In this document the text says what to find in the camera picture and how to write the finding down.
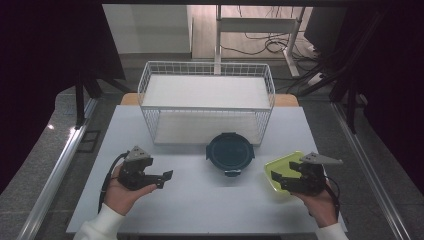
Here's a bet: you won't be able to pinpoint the white power strip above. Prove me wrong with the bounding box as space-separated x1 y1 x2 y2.
305 72 324 87

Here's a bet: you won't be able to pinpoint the clear container with green lid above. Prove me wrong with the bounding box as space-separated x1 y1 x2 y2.
263 150 306 195

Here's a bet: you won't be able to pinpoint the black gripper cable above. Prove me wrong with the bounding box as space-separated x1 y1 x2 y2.
324 182 342 222
97 151 130 214

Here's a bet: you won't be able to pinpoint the white cabinet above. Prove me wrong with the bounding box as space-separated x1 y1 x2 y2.
101 3 195 55

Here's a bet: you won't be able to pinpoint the aluminium rail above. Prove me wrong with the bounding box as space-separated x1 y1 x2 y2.
15 97 100 240
329 101 414 240

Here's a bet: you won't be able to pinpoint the black floor cables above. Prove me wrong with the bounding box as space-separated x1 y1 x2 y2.
219 5 319 57

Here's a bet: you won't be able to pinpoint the black stand legs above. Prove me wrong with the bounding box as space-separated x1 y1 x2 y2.
73 70 133 131
293 56 371 135

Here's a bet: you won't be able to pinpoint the white metal desk frame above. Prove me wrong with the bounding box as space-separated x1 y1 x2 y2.
214 4 307 78

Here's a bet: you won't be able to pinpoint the person's left hand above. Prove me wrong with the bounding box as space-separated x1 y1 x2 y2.
103 163 158 217

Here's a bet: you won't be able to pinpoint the person's right hand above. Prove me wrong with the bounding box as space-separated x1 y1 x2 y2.
292 179 340 229

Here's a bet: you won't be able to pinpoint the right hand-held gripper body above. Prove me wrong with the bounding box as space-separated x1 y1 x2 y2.
289 151 344 196

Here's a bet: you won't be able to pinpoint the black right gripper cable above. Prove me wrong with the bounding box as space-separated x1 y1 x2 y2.
324 182 342 222

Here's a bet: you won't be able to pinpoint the white wire shelf rack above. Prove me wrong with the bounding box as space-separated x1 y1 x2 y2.
137 60 277 147

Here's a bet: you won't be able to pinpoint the dark blue round container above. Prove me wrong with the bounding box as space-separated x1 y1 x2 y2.
205 132 256 178

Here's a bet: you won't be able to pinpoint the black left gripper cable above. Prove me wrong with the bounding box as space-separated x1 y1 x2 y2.
97 151 130 214

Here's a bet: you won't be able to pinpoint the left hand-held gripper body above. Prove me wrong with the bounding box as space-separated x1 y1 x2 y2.
118 145 158 192

